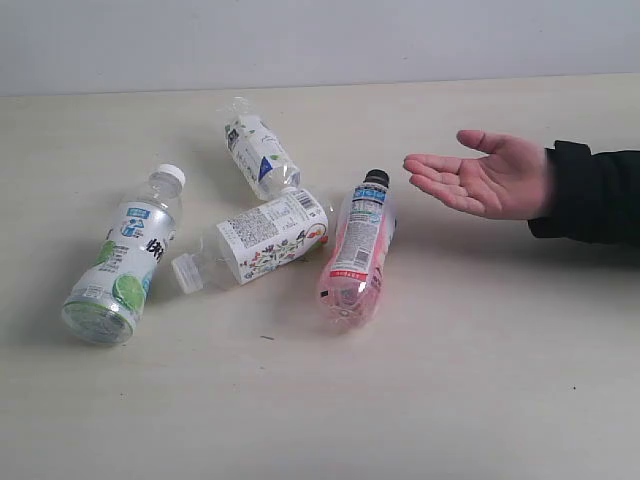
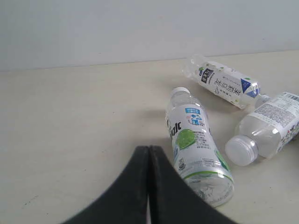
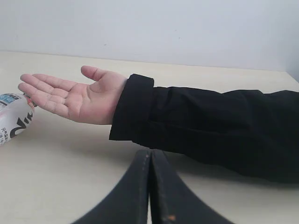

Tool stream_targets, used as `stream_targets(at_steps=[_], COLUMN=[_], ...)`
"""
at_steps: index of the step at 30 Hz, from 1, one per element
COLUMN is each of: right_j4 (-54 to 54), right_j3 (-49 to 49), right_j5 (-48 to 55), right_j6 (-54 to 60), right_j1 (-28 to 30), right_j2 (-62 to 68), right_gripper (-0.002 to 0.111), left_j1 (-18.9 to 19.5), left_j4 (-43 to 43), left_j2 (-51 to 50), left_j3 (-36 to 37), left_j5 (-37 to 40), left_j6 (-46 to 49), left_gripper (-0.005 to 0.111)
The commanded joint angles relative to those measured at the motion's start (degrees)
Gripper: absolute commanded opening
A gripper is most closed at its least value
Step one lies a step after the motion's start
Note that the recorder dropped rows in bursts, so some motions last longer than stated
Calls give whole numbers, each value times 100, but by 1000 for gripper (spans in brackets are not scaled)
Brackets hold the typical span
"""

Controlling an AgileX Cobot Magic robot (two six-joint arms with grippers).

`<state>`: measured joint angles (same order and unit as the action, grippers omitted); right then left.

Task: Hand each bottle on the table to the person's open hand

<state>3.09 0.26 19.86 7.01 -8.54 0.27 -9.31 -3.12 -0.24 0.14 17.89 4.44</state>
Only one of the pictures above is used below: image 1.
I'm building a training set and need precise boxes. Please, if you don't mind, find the lime label clear bottle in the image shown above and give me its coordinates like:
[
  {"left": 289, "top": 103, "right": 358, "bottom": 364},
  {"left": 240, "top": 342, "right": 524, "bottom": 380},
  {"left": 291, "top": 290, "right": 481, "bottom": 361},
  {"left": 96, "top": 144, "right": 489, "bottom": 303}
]
[{"left": 61, "top": 164, "right": 186, "bottom": 345}]

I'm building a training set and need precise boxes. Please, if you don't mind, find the pink drink bottle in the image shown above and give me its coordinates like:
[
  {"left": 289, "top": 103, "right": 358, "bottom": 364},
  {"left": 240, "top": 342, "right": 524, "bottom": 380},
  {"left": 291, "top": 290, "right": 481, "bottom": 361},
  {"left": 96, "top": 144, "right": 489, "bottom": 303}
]
[{"left": 316, "top": 169, "right": 397, "bottom": 333}]

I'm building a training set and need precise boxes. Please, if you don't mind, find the floral label clear bottle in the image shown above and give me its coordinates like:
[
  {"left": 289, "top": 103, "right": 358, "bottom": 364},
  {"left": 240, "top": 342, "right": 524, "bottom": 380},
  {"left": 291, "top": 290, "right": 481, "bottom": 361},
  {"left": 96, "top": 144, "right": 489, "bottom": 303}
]
[{"left": 171, "top": 188, "right": 336, "bottom": 294}]

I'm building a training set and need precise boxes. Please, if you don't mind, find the person's open hand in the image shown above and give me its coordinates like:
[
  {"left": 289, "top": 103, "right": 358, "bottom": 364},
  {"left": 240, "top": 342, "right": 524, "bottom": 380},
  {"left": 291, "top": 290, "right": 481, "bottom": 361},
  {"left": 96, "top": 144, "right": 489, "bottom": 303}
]
[{"left": 403, "top": 130, "right": 553, "bottom": 220}]

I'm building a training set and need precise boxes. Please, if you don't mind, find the small white label bottle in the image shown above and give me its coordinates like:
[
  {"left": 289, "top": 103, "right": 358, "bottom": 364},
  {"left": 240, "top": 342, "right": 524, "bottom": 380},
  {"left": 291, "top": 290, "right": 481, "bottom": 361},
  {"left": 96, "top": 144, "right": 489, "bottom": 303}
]
[{"left": 216, "top": 97, "right": 301, "bottom": 201}]

